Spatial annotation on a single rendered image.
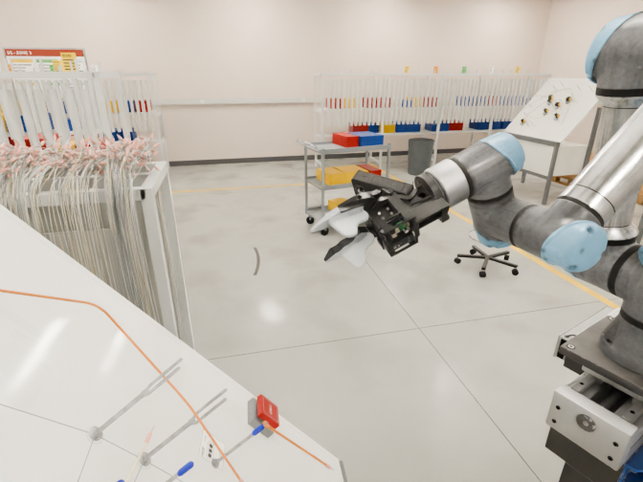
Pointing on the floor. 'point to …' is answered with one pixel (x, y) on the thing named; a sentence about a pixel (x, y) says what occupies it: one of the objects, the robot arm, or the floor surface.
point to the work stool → (487, 259)
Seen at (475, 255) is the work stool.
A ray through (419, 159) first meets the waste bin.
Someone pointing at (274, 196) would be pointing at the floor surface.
